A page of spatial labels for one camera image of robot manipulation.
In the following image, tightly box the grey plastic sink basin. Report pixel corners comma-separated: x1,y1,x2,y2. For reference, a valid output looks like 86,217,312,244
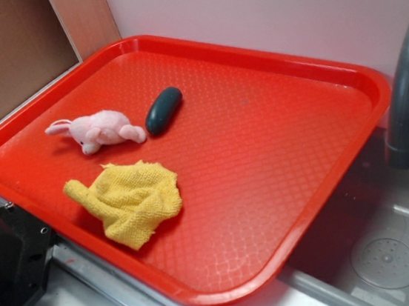
279,120,409,306

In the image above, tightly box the yellow microfiber cloth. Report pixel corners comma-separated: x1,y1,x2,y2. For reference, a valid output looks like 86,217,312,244
63,160,183,251

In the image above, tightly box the red plastic tray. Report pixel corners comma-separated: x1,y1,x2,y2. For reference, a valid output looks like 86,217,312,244
0,36,390,306

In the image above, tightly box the brown cardboard panel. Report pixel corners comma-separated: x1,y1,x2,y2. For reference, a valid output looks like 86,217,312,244
0,0,78,120

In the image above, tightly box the light wooden board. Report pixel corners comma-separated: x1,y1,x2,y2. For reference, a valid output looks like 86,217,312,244
48,0,121,61

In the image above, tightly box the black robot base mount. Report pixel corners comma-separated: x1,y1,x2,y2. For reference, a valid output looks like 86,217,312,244
0,205,54,306

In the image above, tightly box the grey sink faucet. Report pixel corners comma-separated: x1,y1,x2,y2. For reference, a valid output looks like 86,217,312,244
369,3,409,172

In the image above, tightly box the dark green plastic pickle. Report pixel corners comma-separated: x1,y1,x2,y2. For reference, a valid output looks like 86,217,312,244
144,86,183,136

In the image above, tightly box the pink plush bunny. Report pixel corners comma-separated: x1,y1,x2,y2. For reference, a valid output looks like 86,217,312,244
45,110,147,156

